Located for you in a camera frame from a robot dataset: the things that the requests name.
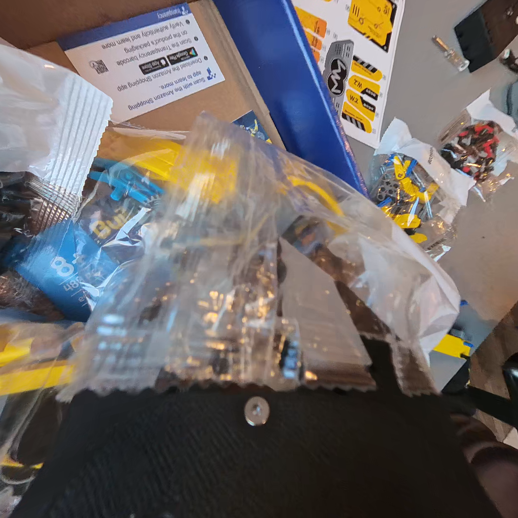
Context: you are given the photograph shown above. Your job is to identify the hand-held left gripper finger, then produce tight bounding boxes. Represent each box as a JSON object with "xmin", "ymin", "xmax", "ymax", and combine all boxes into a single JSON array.
[{"xmin": 278, "ymin": 238, "xmax": 375, "ymax": 391}]

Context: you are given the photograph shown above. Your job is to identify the large clear bag yellow parts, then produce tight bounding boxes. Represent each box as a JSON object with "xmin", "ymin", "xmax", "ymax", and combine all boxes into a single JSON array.
[{"xmin": 0, "ymin": 113, "xmax": 462, "ymax": 506}]

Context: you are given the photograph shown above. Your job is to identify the yellow beam panel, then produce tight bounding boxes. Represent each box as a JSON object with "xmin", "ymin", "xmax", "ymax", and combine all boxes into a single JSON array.
[{"xmin": 431, "ymin": 334, "xmax": 474, "ymax": 359}]

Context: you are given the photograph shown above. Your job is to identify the bag of yellow blue parts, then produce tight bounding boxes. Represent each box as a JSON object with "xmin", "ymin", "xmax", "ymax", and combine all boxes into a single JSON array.
[{"xmin": 370, "ymin": 117, "xmax": 476, "ymax": 260}]

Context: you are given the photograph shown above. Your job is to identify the blue cardboard kit box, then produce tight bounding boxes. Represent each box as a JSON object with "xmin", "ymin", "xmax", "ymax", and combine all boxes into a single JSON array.
[{"xmin": 0, "ymin": 0, "xmax": 369, "ymax": 324}]

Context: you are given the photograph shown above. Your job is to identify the white clear plastic bag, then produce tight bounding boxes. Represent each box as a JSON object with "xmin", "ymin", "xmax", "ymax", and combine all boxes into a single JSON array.
[{"xmin": 0, "ymin": 38, "xmax": 115, "ymax": 243}]

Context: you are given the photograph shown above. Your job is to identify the grey desk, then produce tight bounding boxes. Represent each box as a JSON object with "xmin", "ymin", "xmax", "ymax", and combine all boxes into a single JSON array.
[{"xmin": 348, "ymin": 0, "xmax": 518, "ymax": 391}]

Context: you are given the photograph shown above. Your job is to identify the black office chair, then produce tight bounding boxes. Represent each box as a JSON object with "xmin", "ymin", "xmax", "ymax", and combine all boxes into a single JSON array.
[{"xmin": 441, "ymin": 356, "xmax": 518, "ymax": 430}]

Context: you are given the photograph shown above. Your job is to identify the dark blue leaflet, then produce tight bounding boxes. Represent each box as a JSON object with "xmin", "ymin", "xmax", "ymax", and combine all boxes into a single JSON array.
[{"xmin": 231, "ymin": 109, "xmax": 272, "ymax": 143}]

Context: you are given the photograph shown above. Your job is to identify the bag of red black parts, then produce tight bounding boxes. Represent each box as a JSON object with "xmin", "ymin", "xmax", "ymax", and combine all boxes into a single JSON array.
[{"xmin": 437, "ymin": 89, "xmax": 518, "ymax": 199}]

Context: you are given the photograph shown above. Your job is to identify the yellow grey sticker sheet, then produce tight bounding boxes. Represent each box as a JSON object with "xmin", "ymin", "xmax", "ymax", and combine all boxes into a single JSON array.
[{"xmin": 291, "ymin": 0, "xmax": 405, "ymax": 148}]

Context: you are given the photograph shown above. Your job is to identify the white printed label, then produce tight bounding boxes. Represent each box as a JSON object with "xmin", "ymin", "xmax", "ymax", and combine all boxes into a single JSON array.
[{"xmin": 57, "ymin": 2, "xmax": 226, "ymax": 123}]

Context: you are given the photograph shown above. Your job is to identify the small black box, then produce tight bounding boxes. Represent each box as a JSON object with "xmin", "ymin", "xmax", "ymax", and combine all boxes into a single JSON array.
[{"xmin": 454, "ymin": 0, "xmax": 518, "ymax": 73}]

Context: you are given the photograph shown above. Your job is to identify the small clear-handled screwdriver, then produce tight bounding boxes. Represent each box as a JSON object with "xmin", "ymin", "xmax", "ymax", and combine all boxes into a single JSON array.
[{"xmin": 431, "ymin": 36, "xmax": 470, "ymax": 73}]

